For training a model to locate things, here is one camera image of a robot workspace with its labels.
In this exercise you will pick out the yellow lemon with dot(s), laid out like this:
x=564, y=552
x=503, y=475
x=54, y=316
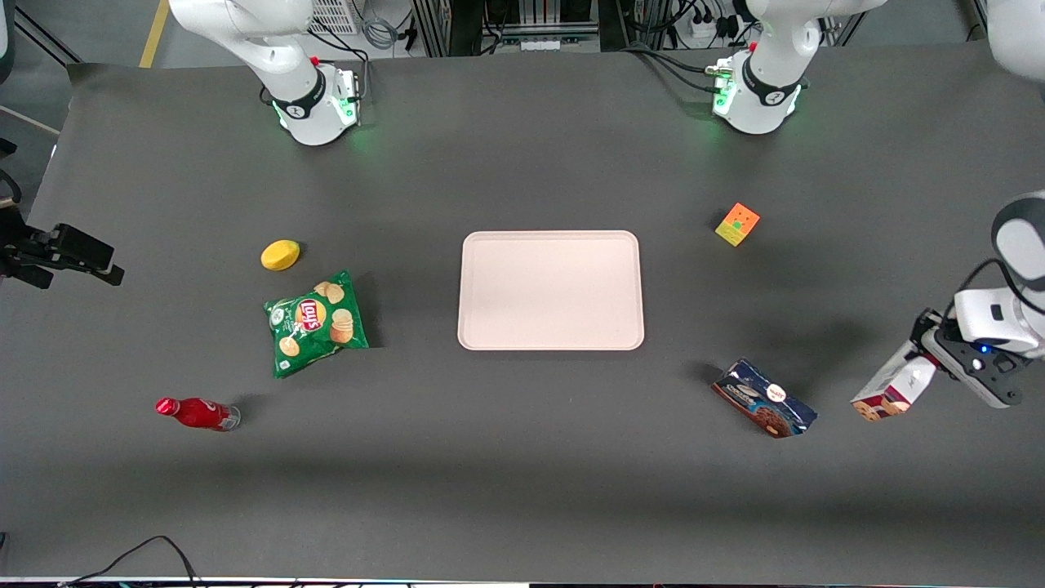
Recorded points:
x=280, y=255

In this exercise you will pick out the white perforated box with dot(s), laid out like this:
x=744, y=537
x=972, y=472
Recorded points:
x=333, y=15

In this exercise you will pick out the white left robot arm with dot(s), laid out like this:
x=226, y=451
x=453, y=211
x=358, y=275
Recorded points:
x=763, y=94

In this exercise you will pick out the beige plastic tray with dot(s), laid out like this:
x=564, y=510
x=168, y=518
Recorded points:
x=551, y=290

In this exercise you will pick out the red cookie box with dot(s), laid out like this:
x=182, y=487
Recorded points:
x=894, y=388

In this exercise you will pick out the dark grey table mat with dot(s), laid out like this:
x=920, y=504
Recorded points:
x=522, y=474

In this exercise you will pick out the green chips bag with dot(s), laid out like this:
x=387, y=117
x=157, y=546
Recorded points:
x=314, y=325

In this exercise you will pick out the orange yellow puzzle cube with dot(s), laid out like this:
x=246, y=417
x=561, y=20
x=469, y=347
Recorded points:
x=737, y=224

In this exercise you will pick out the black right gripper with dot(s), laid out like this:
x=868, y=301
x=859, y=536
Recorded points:
x=42, y=247

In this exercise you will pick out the blue cookie bag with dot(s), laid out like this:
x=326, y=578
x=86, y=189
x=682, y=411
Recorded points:
x=763, y=398

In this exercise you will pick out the aluminium equipment frame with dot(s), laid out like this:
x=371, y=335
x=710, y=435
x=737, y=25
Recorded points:
x=506, y=24

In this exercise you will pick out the red soda bottle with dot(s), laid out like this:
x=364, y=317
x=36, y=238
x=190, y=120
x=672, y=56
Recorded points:
x=196, y=413

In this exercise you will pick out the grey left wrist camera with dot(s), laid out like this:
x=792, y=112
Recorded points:
x=996, y=318

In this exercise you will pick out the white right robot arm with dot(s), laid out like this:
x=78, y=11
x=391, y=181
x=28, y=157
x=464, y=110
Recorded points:
x=302, y=90

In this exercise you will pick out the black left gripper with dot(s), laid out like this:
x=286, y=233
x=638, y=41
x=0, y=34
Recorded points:
x=931, y=324

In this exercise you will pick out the white power strip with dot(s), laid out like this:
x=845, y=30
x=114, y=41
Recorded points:
x=702, y=28

